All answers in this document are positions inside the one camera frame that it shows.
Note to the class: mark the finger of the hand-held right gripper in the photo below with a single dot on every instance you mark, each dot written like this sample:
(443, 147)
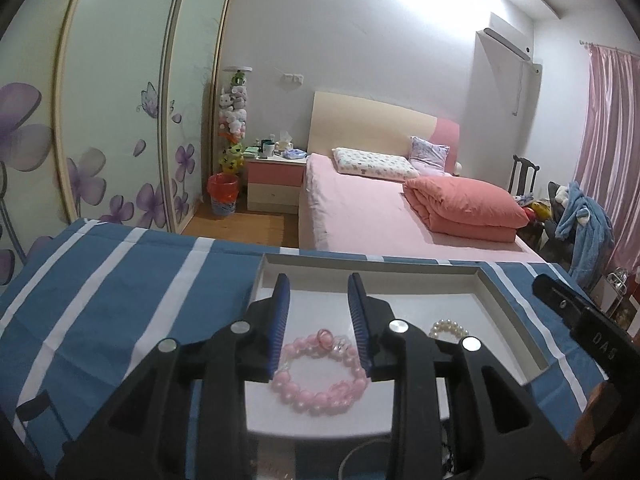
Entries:
(557, 297)

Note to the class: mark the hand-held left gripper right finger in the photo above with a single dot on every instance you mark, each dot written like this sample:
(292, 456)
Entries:
(357, 310)

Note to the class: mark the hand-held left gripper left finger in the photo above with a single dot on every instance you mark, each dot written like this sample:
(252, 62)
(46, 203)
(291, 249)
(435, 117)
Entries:
(280, 310)

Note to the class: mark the white shallow tray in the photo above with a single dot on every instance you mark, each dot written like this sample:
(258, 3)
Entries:
(320, 280)

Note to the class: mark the blue fleece robe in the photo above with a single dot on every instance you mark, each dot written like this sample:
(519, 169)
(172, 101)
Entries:
(585, 225)

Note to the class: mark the colourful toy pile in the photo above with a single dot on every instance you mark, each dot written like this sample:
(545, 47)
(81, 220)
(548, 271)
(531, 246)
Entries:
(537, 208)

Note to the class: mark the pink sheeted bed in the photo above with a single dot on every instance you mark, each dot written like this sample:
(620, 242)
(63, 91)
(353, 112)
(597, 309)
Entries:
(360, 215)

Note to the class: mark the dark wooden chair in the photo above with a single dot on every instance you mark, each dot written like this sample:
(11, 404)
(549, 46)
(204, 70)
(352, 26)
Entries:
(522, 175)

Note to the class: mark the red lined trash bin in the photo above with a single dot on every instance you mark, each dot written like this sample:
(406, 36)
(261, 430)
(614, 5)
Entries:
(223, 195)

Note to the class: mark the pink beige nightstand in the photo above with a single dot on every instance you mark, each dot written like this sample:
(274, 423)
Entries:
(275, 180)

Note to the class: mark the folded salmon pink duvet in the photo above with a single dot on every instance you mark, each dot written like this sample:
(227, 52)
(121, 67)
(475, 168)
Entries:
(465, 205)

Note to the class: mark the white patterned pillow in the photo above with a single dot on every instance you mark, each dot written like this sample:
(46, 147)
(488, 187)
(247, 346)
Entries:
(372, 164)

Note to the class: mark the blue white striped cloth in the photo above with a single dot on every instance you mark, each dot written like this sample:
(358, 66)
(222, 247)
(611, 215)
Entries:
(125, 300)

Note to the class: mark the pink curtain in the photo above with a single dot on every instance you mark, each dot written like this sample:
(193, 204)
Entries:
(610, 150)

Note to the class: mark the white mug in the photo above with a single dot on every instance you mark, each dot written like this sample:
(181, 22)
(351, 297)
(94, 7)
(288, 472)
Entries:
(268, 149)

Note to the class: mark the tissue box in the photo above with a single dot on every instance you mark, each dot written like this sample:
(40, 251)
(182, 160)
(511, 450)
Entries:
(284, 142)

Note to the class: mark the purple patterned pillow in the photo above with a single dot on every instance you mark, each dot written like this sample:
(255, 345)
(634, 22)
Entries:
(430, 156)

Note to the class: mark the beige pink headboard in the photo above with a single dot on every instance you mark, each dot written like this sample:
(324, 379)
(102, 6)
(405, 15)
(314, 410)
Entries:
(365, 120)

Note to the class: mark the plush toy tower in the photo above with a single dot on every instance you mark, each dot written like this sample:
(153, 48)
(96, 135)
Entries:
(234, 115)

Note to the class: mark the white air conditioner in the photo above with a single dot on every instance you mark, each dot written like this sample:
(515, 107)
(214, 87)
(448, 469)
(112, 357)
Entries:
(505, 40)

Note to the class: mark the floral sliding door wardrobe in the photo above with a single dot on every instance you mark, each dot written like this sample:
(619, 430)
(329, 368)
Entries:
(115, 85)

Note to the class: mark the wall switch plate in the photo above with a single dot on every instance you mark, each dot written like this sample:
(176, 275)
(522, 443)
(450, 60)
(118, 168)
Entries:
(293, 79)

